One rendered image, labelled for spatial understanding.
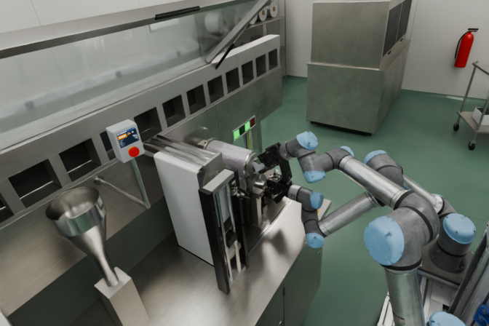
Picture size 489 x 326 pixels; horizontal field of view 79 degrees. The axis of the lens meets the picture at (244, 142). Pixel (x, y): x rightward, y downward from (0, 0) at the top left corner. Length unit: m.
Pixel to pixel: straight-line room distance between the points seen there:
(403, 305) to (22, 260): 1.19
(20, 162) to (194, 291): 0.82
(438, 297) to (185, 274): 1.13
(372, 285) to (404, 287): 1.55
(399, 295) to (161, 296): 0.91
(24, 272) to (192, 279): 0.62
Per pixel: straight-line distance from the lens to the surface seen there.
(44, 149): 1.14
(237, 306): 1.34
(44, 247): 1.28
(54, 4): 3.68
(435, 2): 5.49
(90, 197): 1.04
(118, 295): 1.19
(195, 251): 1.50
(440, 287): 1.75
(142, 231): 1.51
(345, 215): 1.32
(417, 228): 0.95
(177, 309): 1.39
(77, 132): 1.17
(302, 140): 1.14
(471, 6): 5.48
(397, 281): 1.00
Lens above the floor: 2.05
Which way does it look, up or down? 30 degrees down
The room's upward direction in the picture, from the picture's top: 6 degrees counter-clockwise
